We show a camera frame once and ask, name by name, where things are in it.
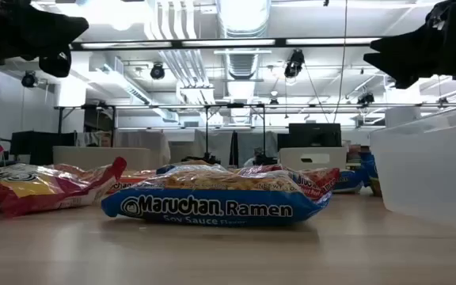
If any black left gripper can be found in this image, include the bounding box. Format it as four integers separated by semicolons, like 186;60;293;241
0;0;90;78

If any black monitor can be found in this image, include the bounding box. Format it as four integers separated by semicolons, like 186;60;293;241
288;123;343;148

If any clear plastic bin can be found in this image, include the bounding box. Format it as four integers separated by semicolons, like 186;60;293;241
369;103;456;234

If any light grey plastic bin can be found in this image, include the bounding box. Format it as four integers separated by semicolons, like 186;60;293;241
51;146;153;172

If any white plastic bin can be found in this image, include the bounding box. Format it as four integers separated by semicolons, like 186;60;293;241
278;146;348;172

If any silver ventilation duct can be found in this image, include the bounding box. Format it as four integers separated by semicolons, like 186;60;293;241
215;0;272;82

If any black background gantry frame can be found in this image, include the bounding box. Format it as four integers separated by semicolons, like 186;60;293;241
53;101;456;167

